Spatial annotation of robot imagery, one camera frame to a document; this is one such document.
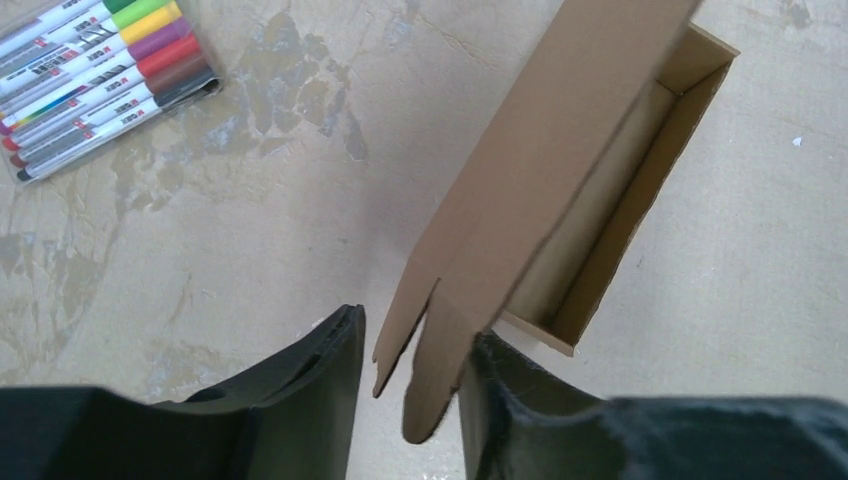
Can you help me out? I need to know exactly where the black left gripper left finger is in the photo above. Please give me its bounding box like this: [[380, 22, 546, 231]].
[[1, 305, 366, 479]]

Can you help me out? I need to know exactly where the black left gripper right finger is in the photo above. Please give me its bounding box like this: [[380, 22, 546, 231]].
[[459, 333, 847, 479]]

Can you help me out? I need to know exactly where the brown cardboard box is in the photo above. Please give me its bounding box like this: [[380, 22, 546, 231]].
[[373, 1, 737, 444]]

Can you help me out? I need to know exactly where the pack of coloured markers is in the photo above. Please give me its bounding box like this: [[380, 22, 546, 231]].
[[1, 1, 220, 184]]

